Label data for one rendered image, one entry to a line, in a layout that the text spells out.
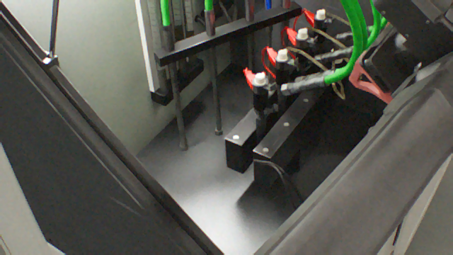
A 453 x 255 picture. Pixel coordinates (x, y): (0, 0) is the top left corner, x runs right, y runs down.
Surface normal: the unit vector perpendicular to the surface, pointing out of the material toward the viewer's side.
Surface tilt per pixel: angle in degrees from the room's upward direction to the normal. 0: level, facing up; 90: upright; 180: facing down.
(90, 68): 90
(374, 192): 36
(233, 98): 0
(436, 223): 0
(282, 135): 0
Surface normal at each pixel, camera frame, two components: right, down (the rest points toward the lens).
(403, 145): 0.44, -0.37
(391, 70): 0.34, -0.10
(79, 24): 0.83, 0.35
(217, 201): -0.05, -0.73
